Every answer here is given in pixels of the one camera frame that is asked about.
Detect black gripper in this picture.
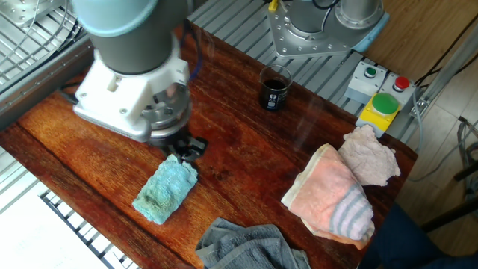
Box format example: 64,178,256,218
149,125,208,164

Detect light teal fluffy cloth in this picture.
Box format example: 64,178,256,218
132,153,199,226

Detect pale pink fluffy cloth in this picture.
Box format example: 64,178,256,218
338,124,401,187

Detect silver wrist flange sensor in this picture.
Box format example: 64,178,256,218
141,81,193,139

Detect glass beaker with dark liquid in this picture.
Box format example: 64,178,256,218
258,64,294,112

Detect grey towel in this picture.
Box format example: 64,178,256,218
195,217,311,269

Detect pink striped towel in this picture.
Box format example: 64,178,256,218
280,143,376,250

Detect white paper sheet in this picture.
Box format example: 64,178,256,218
0,182,109,269

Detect grey box small green button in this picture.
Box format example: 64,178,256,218
344,61,388,105

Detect yellow box large green button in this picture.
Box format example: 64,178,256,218
355,92,401,138

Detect silver metal plate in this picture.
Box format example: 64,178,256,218
0,0,66,28

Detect grey box red button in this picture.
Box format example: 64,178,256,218
379,72,417,113

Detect person's leg blue trousers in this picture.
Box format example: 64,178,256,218
358,203,478,269

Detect aluminium profile beam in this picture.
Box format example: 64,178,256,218
409,28,478,119

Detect black chair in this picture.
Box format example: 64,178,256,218
421,115,478,232

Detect white printed wrist bracket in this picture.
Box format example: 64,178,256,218
72,35,191,143

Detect blue cable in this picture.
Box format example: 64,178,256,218
181,20,205,82

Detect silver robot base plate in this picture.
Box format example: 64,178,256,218
267,0,374,59

